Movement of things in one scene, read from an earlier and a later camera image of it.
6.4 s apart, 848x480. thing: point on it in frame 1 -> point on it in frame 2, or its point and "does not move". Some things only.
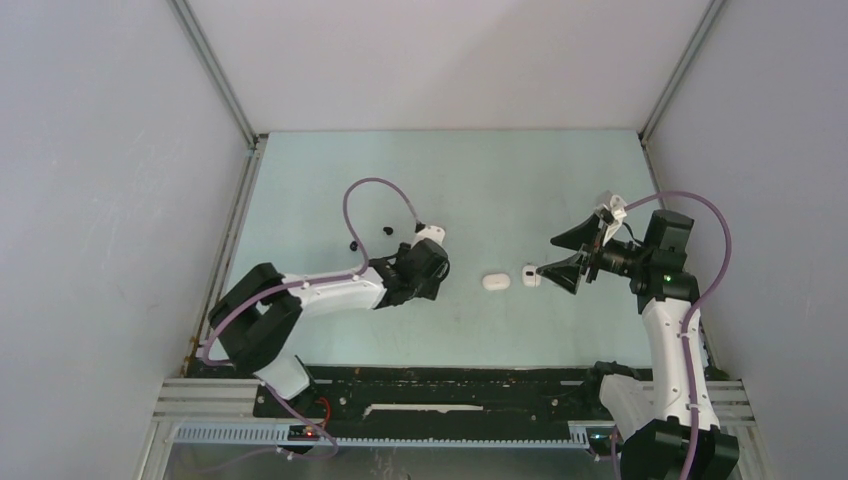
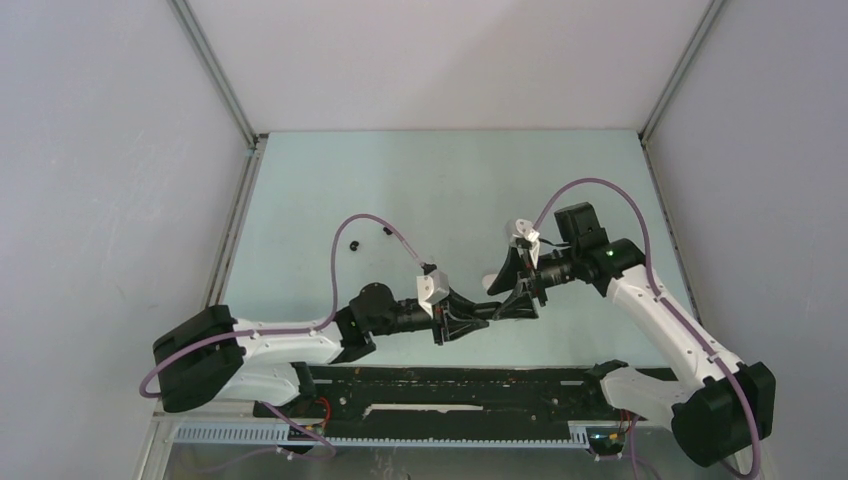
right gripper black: (567, 272) -> (520, 303)
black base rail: (444, 395) does not move
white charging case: (496, 282) does not move
